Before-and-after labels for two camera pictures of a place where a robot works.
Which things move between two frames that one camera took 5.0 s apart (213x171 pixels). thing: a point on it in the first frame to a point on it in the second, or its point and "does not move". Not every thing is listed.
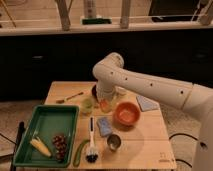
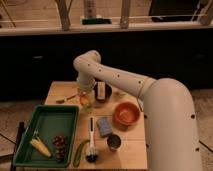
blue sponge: (104, 126) does not move
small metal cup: (113, 141) does not move
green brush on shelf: (95, 21) does not move
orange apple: (105, 105) to (84, 99)
